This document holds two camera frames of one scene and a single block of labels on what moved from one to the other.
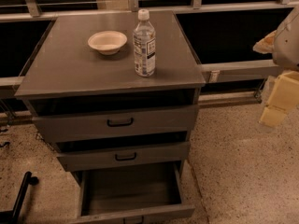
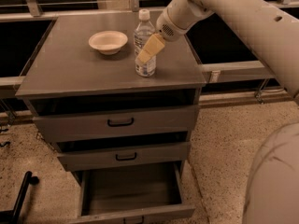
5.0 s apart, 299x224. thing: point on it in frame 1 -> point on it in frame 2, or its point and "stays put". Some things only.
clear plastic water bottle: [144, 45] stays put
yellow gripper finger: [284, 97] -> [173, 22]
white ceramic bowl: [107, 42] stays put
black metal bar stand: [12, 217] stays put
